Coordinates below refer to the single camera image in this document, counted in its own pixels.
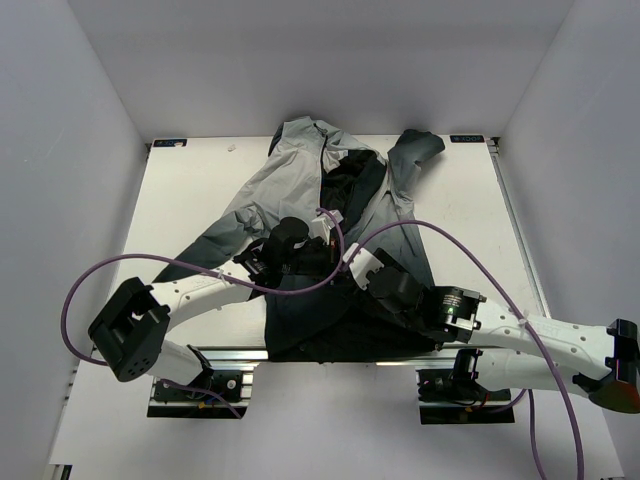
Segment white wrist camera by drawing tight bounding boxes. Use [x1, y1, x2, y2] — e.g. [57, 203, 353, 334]
[309, 209, 343, 244]
[342, 243, 384, 290]

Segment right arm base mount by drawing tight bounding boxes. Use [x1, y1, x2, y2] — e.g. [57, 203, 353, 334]
[416, 369, 515, 425]

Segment left blue table label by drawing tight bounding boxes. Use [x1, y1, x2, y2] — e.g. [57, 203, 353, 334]
[152, 138, 188, 148]

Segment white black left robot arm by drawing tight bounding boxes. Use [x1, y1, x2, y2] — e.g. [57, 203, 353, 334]
[88, 209, 344, 399]

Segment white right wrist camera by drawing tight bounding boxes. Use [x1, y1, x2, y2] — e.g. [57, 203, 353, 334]
[342, 243, 384, 290]

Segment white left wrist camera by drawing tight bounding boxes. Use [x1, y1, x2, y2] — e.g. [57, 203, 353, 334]
[309, 209, 343, 244]

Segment aluminium table rail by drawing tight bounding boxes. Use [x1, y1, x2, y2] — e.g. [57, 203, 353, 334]
[199, 348, 459, 364]
[486, 137, 552, 318]

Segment grey gradient zip jacket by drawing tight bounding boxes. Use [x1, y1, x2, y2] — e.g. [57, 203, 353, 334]
[159, 117, 445, 363]

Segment aluminium front table rail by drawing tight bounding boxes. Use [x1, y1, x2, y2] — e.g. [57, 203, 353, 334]
[199, 348, 459, 364]

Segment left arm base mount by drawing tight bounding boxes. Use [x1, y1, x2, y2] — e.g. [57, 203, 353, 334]
[146, 362, 257, 420]

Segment aluminium right table rail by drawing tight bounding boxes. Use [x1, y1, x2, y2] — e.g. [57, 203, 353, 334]
[486, 137, 552, 318]

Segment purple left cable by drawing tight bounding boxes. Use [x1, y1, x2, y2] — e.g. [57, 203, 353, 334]
[60, 207, 346, 419]

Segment blue table label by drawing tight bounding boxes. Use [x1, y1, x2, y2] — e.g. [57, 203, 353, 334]
[152, 138, 188, 148]
[449, 134, 485, 143]

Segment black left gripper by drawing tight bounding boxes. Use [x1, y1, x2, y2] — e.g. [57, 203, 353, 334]
[279, 238, 357, 287]

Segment right blue table label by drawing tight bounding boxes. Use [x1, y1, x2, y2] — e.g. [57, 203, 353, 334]
[449, 134, 485, 143]

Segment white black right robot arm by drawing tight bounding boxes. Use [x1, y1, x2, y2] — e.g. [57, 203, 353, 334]
[343, 247, 639, 414]

